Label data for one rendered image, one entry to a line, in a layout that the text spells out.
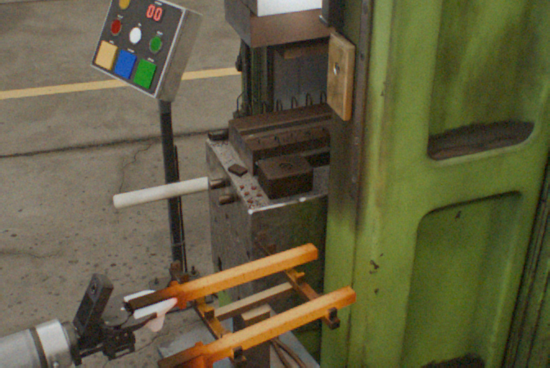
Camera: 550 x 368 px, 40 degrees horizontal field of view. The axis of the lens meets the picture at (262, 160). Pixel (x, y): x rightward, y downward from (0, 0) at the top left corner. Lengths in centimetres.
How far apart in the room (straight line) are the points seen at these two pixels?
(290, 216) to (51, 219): 180
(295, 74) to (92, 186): 173
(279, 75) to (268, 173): 41
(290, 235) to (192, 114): 237
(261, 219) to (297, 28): 47
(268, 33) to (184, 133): 229
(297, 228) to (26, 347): 79
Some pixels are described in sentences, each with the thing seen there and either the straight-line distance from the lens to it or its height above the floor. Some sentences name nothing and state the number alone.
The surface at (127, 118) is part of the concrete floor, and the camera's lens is 422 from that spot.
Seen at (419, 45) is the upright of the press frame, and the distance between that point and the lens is 147.
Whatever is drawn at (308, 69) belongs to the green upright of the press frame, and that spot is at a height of 106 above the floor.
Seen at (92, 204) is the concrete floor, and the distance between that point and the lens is 353.
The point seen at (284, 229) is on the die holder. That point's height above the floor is 84.
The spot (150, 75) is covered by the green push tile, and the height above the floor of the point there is 101.
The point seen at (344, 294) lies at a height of 95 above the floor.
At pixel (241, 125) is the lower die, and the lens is 202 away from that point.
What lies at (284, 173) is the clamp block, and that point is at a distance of 183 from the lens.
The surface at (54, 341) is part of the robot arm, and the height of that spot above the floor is 101.
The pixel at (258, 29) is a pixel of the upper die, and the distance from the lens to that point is 176.
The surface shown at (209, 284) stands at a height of 100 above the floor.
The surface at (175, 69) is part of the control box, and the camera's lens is 228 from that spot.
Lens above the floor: 196
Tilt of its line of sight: 31 degrees down
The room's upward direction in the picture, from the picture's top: 1 degrees counter-clockwise
